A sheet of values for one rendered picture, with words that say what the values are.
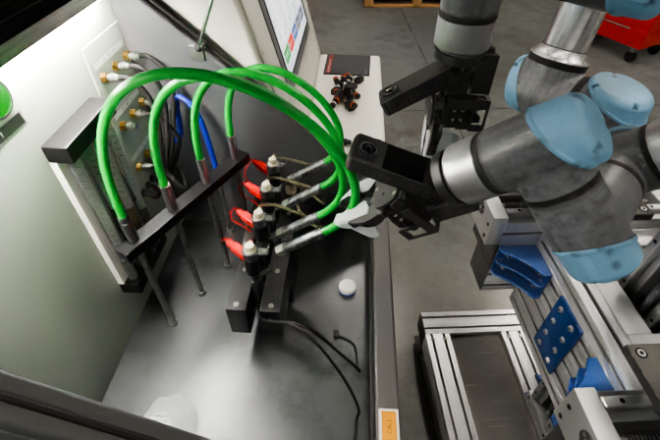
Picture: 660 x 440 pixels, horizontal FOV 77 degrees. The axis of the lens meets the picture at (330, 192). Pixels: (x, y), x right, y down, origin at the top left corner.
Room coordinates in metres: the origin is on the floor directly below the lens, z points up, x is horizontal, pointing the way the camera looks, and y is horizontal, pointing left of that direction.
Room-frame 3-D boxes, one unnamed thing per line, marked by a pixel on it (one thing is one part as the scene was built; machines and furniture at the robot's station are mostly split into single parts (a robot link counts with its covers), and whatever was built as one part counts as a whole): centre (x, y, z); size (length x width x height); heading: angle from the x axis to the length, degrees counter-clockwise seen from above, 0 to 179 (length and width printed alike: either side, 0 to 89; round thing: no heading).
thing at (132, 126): (0.72, 0.38, 1.21); 0.13 x 0.03 x 0.31; 176
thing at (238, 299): (0.58, 0.13, 0.91); 0.34 x 0.10 x 0.15; 176
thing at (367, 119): (1.15, -0.05, 0.97); 0.70 x 0.22 x 0.03; 176
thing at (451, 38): (0.56, -0.18, 1.42); 0.08 x 0.08 x 0.05
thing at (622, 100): (0.71, -0.55, 1.20); 0.13 x 0.12 x 0.14; 41
